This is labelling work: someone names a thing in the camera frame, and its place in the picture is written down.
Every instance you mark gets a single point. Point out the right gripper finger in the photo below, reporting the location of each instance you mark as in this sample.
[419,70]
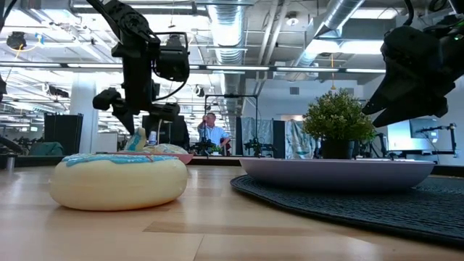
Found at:
[417,111]
[389,92]

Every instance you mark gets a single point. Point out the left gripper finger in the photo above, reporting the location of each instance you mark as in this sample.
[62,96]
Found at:
[127,119]
[149,125]

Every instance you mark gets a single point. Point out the large white donut teal drizzle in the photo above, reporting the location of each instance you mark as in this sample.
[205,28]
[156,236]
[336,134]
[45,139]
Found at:
[139,143]

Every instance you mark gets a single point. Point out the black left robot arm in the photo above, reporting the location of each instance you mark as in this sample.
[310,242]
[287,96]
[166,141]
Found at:
[127,21]

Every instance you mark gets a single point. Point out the black background robot arm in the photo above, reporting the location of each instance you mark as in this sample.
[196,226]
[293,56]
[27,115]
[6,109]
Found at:
[257,146]

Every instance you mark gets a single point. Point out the white bottle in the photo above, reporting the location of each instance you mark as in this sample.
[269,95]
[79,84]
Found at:
[152,138]

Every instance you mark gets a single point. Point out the dark background monitor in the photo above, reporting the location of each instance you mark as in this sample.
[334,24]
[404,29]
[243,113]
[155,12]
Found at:
[177,132]

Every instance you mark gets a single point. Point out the white low cabinet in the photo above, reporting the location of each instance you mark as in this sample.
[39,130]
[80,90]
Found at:
[107,142]

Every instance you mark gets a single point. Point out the white building pillar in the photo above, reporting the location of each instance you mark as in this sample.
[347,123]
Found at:
[84,116]

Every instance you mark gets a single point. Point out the pink round plate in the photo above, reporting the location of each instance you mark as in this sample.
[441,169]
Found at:
[186,158]

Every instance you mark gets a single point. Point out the potted green plant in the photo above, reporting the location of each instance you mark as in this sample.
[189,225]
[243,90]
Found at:
[337,116]

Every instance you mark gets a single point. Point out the black cabinet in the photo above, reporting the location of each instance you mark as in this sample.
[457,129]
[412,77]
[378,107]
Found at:
[63,134]

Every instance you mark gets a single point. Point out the person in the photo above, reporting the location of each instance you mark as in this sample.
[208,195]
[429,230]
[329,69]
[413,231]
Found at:
[214,134]

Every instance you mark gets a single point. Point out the teal bag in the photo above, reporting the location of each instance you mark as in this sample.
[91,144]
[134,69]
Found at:
[47,149]

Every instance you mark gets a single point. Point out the lavender round plate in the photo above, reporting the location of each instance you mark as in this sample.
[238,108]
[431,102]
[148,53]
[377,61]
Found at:
[337,174]

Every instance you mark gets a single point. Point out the grey tarp curtain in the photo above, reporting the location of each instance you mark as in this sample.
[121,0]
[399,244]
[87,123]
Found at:
[295,139]

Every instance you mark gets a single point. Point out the black round woven placemat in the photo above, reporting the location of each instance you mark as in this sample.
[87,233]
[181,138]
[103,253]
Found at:
[362,210]

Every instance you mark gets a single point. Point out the black upright panel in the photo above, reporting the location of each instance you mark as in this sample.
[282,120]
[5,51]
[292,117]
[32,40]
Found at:
[279,139]

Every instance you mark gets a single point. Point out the white ceiling sensor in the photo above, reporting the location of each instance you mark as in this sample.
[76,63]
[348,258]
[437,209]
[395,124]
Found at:
[291,20]

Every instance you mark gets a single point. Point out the background wall monitor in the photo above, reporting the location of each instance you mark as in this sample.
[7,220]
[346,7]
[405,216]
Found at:
[424,128]

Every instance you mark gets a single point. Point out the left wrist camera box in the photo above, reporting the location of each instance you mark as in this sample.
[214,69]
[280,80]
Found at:
[174,61]

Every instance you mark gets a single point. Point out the silver slanted ventilation duct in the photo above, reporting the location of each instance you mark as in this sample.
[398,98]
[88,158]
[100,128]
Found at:
[337,14]

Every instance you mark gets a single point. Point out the wall vent grille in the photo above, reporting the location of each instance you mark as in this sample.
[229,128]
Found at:
[294,90]

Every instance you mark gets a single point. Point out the small silver metal post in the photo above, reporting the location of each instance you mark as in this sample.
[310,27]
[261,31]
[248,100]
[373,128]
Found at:
[9,163]

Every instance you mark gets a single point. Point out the black ceiling camera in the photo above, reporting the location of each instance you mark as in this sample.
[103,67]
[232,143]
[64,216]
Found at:
[16,40]

